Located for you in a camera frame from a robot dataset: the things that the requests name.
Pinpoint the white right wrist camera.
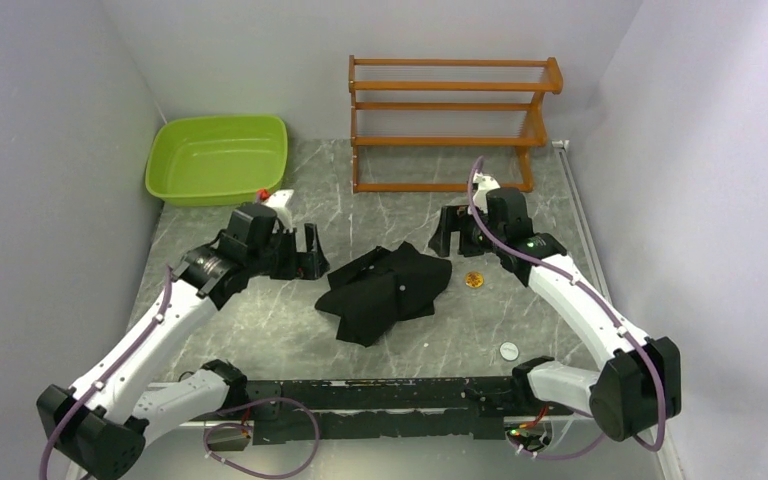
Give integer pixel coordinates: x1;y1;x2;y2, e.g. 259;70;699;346
472;173;500;204

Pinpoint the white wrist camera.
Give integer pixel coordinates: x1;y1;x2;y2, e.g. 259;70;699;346
255;189;295;216
472;173;500;204

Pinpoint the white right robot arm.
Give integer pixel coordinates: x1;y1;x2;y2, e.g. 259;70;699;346
428;188;682;446

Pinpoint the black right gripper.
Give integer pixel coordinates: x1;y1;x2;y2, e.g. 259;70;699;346
428;205;505;258

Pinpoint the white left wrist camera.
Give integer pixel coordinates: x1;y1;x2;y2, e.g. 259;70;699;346
255;189;295;216

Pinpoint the black button shirt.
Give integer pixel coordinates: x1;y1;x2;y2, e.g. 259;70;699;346
314;242;453;347

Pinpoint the green plastic basin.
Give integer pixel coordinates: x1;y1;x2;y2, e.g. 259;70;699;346
144;114;289;207

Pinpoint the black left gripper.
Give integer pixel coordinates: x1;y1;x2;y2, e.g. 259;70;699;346
247;223;329;281

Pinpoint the orange wooden shoe rack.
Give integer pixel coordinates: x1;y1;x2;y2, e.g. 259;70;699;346
347;55;564;193

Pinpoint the aluminium table edge rail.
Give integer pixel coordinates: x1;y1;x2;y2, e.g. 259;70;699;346
550;140;685;479

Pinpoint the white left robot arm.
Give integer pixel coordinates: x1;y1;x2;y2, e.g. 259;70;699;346
36;201;329;479

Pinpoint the white round brooch back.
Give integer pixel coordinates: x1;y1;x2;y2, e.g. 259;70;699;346
499;341;519;362

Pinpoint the orange round brooch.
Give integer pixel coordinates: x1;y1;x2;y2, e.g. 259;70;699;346
464;271;485;289

